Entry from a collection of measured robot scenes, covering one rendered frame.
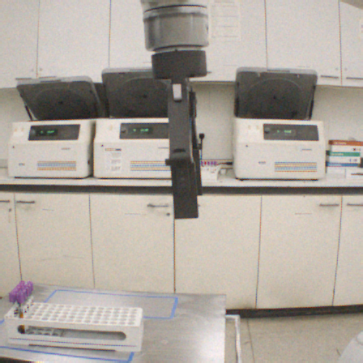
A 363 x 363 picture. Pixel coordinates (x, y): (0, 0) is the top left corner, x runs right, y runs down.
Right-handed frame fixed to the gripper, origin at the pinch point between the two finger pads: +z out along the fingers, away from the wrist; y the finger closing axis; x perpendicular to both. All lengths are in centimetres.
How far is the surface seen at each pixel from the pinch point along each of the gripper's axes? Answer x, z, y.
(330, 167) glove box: -79, 39, 258
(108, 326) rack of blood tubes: 19.8, 29.9, 19.8
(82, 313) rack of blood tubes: 26.9, 29.4, 25.0
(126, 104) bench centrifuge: 57, -13, 259
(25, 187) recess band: 121, 33, 217
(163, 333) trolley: 10.4, 37.0, 29.7
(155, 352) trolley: 11.0, 36.6, 20.0
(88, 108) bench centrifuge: 84, -13, 258
